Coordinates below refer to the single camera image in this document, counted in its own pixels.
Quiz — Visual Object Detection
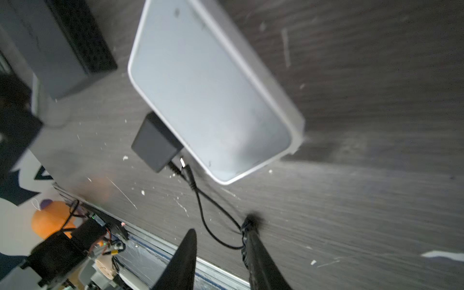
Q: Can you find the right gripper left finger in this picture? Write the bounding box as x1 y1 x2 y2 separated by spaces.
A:
152 228 198 290

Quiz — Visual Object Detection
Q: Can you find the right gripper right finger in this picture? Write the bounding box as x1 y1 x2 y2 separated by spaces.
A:
240 213 291 290

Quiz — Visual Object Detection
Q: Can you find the black network switch box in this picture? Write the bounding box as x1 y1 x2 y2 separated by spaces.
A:
1 0 118 99

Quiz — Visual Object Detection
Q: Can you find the black power adapter centre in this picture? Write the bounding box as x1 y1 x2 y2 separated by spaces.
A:
131 112 261 252

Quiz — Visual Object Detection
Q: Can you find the orange plush toy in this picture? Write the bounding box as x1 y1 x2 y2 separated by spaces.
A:
31 199 76 239

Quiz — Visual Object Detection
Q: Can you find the white square router box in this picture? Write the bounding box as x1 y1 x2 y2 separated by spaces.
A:
128 1 305 185

